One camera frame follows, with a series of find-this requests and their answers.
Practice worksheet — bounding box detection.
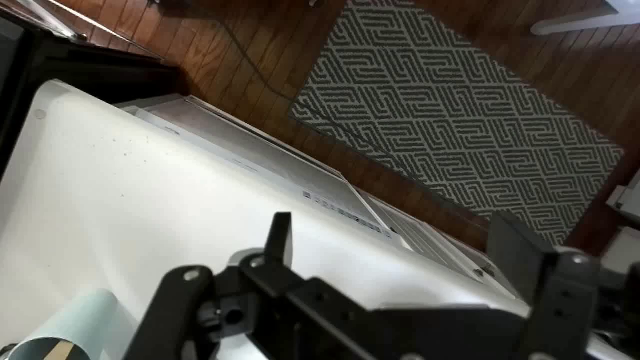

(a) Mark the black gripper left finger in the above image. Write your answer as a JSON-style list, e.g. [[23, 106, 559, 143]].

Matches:
[[263, 210, 295, 265]]

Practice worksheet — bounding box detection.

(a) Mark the white furniture base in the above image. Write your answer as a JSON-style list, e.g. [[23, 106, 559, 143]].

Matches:
[[527, 0, 640, 36]]

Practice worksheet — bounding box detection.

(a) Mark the grey patterned rug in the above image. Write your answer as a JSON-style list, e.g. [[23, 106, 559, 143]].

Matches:
[[287, 0, 628, 248]]

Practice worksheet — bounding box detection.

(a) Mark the wooden stick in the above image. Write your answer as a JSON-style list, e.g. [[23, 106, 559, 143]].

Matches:
[[41, 340, 75, 360]]

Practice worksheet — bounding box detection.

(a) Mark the black floor cable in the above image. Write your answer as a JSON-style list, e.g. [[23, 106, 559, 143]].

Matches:
[[211, 16, 297, 106]]

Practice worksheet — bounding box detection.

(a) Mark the black steel gas stove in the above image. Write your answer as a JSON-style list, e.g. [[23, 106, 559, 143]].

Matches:
[[0, 11, 182, 176]]

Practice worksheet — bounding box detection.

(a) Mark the white dishwasher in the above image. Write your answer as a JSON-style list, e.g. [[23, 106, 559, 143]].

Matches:
[[116, 91, 536, 315]]

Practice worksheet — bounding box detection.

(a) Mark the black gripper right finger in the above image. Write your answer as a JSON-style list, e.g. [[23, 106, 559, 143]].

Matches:
[[485, 212, 559, 305]]

